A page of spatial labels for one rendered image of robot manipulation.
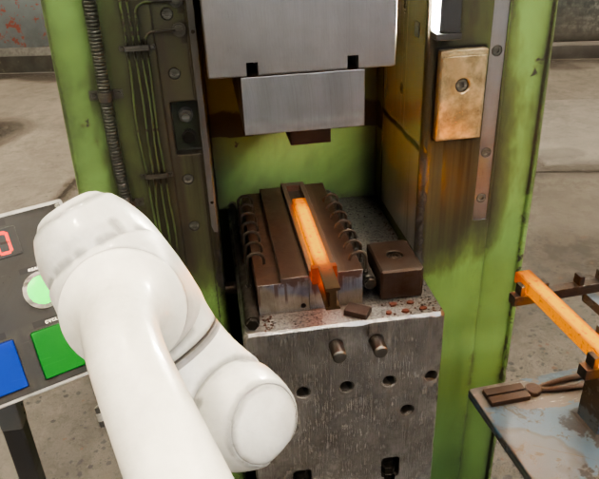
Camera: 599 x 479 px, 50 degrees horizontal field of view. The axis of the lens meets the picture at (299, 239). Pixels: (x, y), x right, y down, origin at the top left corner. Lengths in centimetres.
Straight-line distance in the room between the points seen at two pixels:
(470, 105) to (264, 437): 86
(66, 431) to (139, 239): 194
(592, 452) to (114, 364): 104
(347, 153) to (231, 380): 112
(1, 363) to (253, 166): 80
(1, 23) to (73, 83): 667
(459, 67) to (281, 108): 36
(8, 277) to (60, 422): 148
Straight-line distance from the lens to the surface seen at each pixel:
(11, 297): 107
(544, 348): 275
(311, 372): 124
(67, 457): 237
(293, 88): 105
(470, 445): 182
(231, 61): 103
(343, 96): 107
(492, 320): 157
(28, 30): 775
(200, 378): 58
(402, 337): 124
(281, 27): 103
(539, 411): 138
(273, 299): 121
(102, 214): 56
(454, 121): 127
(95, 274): 53
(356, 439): 139
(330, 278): 113
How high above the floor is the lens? 161
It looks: 28 degrees down
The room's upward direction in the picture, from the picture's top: 2 degrees counter-clockwise
